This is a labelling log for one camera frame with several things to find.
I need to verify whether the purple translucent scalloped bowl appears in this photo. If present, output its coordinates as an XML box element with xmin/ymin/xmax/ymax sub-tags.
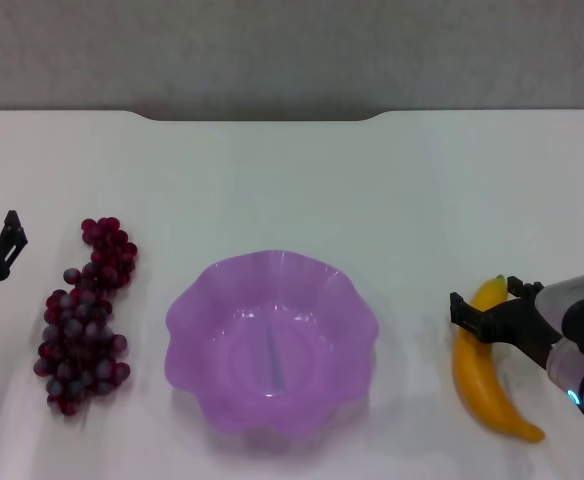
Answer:
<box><xmin>164</xmin><ymin>248</ymin><xmax>380</xmax><ymax>436</ymax></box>

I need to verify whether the yellow banana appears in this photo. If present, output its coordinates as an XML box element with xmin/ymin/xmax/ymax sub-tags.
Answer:
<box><xmin>451</xmin><ymin>273</ymin><xmax>546</xmax><ymax>444</ymax></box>

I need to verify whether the dark red grape bunch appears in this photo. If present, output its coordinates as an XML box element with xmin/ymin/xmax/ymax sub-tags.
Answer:
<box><xmin>33</xmin><ymin>216</ymin><xmax>140</xmax><ymax>417</ymax></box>

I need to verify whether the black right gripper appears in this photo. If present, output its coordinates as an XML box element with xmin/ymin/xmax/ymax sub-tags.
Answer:
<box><xmin>450</xmin><ymin>274</ymin><xmax>564</xmax><ymax>372</ymax></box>

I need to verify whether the grey felt partition panel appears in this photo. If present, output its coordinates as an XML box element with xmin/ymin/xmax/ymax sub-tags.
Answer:
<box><xmin>0</xmin><ymin>0</ymin><xmax>584</xmax><ymax>122</ymax></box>

